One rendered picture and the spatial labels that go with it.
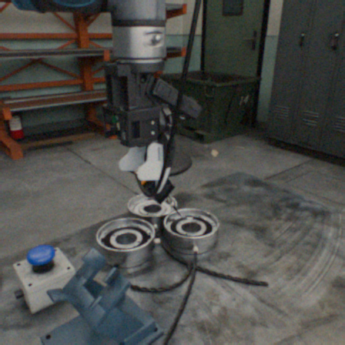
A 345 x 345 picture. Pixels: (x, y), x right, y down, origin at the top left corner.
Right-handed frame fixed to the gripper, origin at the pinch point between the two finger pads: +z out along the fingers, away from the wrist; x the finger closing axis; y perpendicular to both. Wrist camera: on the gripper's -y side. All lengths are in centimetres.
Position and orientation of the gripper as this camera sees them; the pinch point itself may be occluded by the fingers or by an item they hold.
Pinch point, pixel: (155, 181)
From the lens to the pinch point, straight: 56.9
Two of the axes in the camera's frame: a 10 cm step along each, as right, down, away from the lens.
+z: 0.0, 9.1, 4.2
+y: -7.5, 2.7, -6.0
